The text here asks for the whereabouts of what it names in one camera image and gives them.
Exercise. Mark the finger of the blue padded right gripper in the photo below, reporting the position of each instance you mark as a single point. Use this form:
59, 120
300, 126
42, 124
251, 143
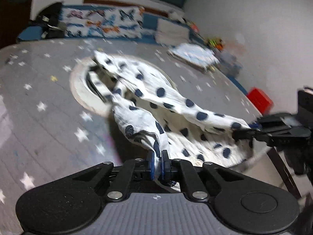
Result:
246, 133

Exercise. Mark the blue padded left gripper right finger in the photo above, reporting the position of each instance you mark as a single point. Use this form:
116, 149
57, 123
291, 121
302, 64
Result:
165, 165

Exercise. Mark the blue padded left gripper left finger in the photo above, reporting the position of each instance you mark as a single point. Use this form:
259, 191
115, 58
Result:
151, 164

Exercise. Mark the white navy polka-dot pants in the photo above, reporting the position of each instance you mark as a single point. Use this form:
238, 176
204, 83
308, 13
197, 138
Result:
152, 114

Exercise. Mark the red box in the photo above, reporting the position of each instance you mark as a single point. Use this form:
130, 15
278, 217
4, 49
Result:
260, 100

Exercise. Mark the folded striped blue blanket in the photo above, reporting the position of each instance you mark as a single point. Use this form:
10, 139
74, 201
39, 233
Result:
194, 55

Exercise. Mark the colourful toy pile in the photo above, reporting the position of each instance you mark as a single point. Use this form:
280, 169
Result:
215, 43

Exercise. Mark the grey star-patterned table cover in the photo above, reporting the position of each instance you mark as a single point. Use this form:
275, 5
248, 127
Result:
46, 134

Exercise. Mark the grey cushion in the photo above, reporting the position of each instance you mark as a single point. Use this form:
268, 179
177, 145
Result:
169, 33

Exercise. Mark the butterfly print pillow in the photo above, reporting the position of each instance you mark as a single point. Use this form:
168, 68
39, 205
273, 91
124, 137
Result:
109, 22

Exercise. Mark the black bag on bench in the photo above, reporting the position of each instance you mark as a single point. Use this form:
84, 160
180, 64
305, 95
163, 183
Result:
48, 22

